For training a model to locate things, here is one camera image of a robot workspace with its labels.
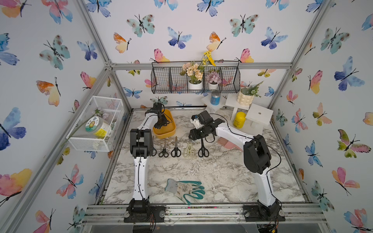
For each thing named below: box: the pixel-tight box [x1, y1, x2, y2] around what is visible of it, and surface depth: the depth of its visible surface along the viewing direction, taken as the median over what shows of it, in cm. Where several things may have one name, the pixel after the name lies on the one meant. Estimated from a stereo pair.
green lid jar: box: [85, 116, 111, 139], surface depth 66 cm
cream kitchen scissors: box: [183, 141, 197, 159], surface depth 98 cm
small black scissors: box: [158, 141, 170, 158], surface depth 98 cm
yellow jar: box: [233, 111, 247, 129], surface depth 103 cm
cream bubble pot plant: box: [237, 80, 264, 106], surface depth 90 cm
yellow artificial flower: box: [202, 50, 217, 67], surface depth 84 cm
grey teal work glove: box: [165, 178, 206, 206], surface depth 82 cm
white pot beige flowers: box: [179, 62, 205, 90], surface depth 84 cm
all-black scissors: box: [198, 138, 210, 158], surface depth 98 cm
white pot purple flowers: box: [205, 70, 222, 91], surface depth 91 cm
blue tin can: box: [210, 96, 221, 106], surface depth 102 cm
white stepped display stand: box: [201, 93, 274, 136], surface depth 100 cm
